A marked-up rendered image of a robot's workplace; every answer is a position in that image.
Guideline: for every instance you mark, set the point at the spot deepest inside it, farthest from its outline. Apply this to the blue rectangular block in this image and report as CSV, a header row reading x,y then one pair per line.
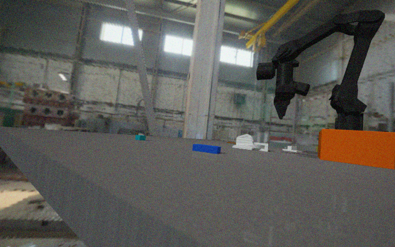
x,y
206,148

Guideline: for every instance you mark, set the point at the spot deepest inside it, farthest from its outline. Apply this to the small teal block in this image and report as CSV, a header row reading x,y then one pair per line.
x,y
140,137

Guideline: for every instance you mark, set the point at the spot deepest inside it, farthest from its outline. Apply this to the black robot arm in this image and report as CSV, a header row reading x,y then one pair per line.
x,y
344,96

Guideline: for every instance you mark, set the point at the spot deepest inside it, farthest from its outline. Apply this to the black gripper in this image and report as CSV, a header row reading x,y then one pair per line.
x,y
283,94

